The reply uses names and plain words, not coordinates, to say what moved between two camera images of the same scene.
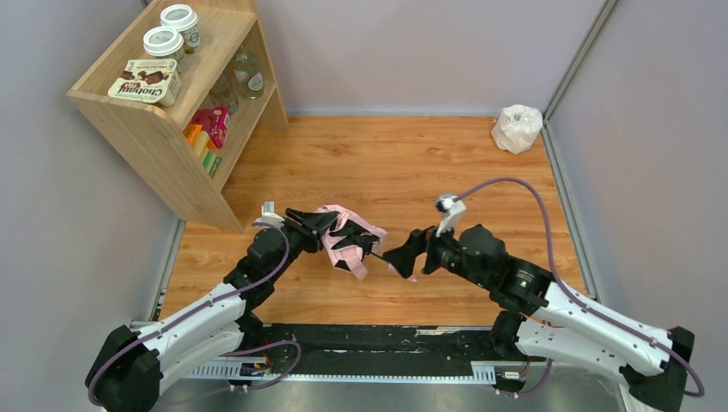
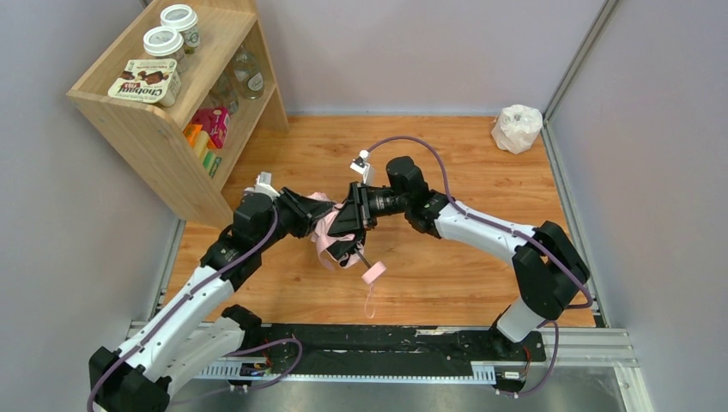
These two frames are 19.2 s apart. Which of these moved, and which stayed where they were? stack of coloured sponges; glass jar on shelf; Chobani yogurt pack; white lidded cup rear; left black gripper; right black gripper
Moved: left black gripper; right black gripper
Stayed: glass jar on shelf; stack of coloured sponges; Chobani yogurt pack; white lidded cup rear
